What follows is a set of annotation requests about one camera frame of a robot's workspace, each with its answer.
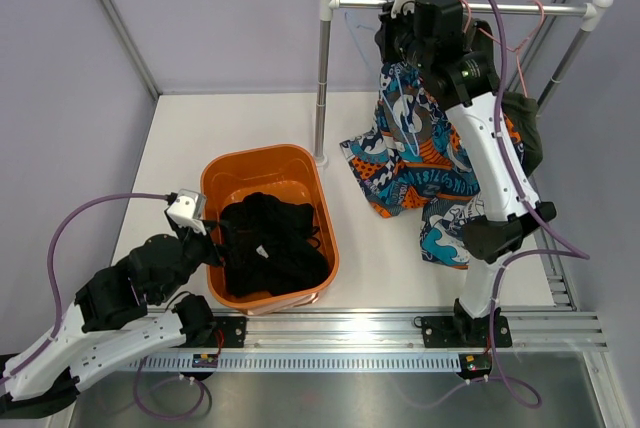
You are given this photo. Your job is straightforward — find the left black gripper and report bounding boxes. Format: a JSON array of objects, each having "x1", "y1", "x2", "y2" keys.
[{"x1": 156, "y1": 219, "x2": 254, "y2": 304}]

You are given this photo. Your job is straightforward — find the black shorts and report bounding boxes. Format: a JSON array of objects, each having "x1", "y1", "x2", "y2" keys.
[{"x1": 219, "y1": 192, "x2": 330, "y2": 297}]

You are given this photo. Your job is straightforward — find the pink wire hanger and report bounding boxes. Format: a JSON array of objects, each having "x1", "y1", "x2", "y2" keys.
[
  {"x1": 477, "y1": 0, "x2": 546, "y2": 99},
  {"x1": 458, "y1": 0, "x2": 475, "y2": 46}
]

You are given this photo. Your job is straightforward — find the blue wire hanger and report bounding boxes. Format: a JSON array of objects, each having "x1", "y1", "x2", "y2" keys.
[{"x1": 344, "y1": 10, "x2": 420, "y2": 157}]

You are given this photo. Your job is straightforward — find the patterned blue orange shorts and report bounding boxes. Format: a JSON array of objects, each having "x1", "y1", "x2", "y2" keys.
[{"x1": 339, "y1": 60, "x2": 526, "y2": 269}]

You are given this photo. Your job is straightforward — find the dark green shorts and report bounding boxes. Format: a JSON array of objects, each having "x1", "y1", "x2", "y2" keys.
[{"x1": 466, "y1": 18, "x2": 543, "y2": 177}]

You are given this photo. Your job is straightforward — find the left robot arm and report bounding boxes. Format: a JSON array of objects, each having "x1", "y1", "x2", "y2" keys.
[{"x1": 1, "y1": 227, "x2": 218, "y2": 419}]

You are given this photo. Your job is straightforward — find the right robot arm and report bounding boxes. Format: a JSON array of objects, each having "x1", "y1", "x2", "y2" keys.
[{"x1": 375, "y1": 0, "x2": 556, "y2": 346}]

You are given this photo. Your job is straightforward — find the orange plastic basket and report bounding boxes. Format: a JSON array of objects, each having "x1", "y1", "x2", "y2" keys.
[{"x1": 200, "y1": 144, "x2": 339, "y2": 316}]

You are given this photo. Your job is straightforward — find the metal clothes rack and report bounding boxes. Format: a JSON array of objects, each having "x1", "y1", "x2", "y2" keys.
[{"x1": 312, "y1": 0, "x2": 614, "y2": 167}]

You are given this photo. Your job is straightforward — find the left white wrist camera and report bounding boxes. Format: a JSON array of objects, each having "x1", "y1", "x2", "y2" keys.
[{"x1": 165, "y1": 189, "x2": 207, "y2": 235}]

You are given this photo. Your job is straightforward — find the white slotted cable duct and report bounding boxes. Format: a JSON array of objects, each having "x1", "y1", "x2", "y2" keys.
[{"x1": 124, "y1": 351, "x2": 461, "y2": 373}]

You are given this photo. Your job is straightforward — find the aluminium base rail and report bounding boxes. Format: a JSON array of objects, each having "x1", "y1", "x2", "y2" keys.
[{"x1": 139, "y1": 310, "x2": 611, "y2": 353}]

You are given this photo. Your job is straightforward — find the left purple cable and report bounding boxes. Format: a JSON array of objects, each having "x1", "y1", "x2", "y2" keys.
[{"x1": 0, "y1": 191, "x2": 174, "y2": 389}]

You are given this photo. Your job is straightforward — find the purple cable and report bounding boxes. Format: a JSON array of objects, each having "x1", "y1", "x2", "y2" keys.
[
  {"x1": 422, "y1": 0, "x2": 591, "y2": 409},
  {"x1": 0, "y1": 191, "x2": 174, "y2": 389}
]

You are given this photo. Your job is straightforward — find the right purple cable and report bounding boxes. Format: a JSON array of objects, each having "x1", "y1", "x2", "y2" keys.
[{"x1": 422, "y1": 0, "x2": 591, "y2": 409}]

